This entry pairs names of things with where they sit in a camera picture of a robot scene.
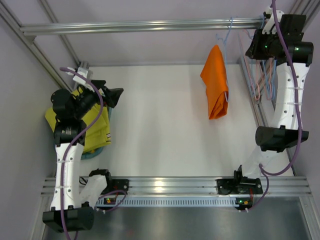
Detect yellow-green trousers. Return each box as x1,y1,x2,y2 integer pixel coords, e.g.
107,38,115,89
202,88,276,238
44,89,107,152

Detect orange trousers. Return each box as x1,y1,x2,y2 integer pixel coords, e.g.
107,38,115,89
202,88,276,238
200,45,229,120

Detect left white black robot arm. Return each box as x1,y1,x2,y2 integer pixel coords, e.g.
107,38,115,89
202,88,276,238
42,80,124,233

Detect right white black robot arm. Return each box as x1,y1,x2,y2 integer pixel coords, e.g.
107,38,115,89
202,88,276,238
228,10,314,194

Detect teal laundry basket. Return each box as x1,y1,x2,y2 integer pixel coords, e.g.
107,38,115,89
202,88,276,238
81,106,112,160

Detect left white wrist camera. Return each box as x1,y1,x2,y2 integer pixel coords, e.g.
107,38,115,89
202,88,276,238
72,67,94,91

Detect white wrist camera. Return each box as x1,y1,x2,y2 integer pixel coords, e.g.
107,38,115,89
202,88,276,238
72,67,94,91
262,6,277,35

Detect bunch of empty wire hangers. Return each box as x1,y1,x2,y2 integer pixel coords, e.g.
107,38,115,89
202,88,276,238
237,16,281,101

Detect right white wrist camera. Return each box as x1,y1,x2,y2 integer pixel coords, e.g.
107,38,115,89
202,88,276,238
262,6,277,35

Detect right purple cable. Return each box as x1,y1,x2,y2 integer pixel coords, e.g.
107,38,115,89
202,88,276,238
249,0,305,213

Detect aluminium hanging rail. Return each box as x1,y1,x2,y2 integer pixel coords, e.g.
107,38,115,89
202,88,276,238
19,17,264,36

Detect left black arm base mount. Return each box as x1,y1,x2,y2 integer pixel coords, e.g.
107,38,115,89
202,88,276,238
101,176,130,195

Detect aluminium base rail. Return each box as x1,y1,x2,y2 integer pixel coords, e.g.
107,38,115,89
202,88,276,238
41,176,311,198

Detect perforated cable duct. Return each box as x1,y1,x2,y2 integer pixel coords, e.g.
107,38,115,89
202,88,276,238
96,195,244,208

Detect left aluminium frame post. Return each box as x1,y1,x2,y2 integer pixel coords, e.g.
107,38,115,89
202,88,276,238
0,0,74,92

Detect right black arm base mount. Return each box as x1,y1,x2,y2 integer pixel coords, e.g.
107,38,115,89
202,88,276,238
216,177,263,195

